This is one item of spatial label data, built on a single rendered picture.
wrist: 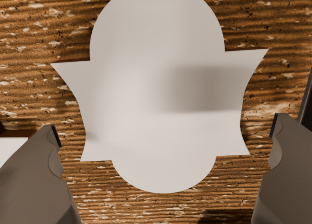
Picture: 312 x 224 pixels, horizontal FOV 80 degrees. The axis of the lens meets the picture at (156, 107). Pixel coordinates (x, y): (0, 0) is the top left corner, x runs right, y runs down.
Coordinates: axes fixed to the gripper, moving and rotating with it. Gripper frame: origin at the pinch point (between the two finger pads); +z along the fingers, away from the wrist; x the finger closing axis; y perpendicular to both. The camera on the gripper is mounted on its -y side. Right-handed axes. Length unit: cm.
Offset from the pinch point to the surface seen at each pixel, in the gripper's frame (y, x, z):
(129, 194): 8.3, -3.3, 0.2
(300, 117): 2.5, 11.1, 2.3
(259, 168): 5.9, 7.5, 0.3
